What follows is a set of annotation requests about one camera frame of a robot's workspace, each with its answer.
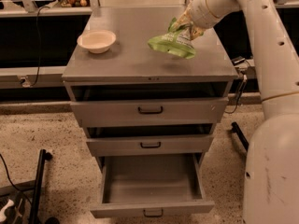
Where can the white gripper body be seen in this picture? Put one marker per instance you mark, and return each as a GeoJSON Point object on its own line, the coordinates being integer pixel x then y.
{"type": "Point", "coordinates": [199, 12]}

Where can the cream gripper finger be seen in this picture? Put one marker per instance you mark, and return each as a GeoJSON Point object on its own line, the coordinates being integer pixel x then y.
{"type": "Point", "coordinates": [184, 20]}
{"type": "Point", "coordinates": [196, 32]}

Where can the green rice chip bag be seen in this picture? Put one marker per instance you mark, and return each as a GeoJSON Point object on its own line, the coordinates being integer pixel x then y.
{"type": "Point", "coordinates": [177, 41]}

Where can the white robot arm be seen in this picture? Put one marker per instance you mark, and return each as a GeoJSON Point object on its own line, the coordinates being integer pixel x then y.
{"type": "Point", "coordinates": [271, 179]}

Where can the grey drawer cabinet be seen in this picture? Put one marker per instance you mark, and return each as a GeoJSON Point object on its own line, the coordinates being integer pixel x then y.
{"type": "Point", "coordinates": [131, 70]}

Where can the grey top drawer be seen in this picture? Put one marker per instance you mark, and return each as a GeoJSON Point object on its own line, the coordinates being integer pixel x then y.
{"type": "Point", "coordinates": [123, 113]}

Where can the grey drawer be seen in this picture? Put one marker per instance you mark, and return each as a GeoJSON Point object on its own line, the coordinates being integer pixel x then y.
{"type": "Point", "coordinates": [123, 113]}
{"type": "Point", "coordinates": [146, 140]}
{"type": "Point", "coordinates": [151, 186]}

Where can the grey middle drawer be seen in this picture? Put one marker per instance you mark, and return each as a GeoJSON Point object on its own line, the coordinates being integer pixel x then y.
{"type": "Point", "coordinates": [146, 140]}

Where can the grey bottom drawer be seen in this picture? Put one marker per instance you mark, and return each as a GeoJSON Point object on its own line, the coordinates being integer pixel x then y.
{"type": "Point", "coordinates": [151, 186]}

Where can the black power adapter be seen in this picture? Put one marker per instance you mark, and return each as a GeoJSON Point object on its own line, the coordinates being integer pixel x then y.
{"type": "Point", "coordinates": [238, 60]}

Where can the white bowl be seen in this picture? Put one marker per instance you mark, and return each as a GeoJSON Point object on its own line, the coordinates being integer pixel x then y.
{"type": "Point", "coordinates": [96, 41]}

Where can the black bar right floor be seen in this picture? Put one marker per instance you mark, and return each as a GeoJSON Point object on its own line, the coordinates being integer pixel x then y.
{"type": "Point", "coordinates": [236, 129]}

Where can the black stand left floor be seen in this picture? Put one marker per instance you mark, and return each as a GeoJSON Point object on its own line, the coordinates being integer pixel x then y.
{"type": "Point", "coordinates": [33, 218]}

